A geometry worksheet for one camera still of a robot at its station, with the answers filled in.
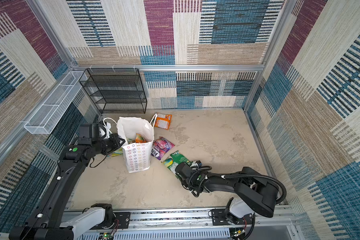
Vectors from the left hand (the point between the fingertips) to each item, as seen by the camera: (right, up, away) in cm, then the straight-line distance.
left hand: (125, 137), depth 74 cm
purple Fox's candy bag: (+14, -8, +22) cm, 27 cm away
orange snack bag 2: (+2, -2, +17) cm, 18 cm away
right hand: (+25, -22, +12) cm, 35 cm away
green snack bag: (+25, -14, +17) cm, 33 cm away
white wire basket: (-36, +8, -4) cm, 37 cm away
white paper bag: (+5, -10, +3) cm, 12 cm away
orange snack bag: (+14, +9, +38) cm, 41 cm away
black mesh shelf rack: (-20, +31, +36) cm, 52 cm away
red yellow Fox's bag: (+35, -15, +6) cm, 39 cm away
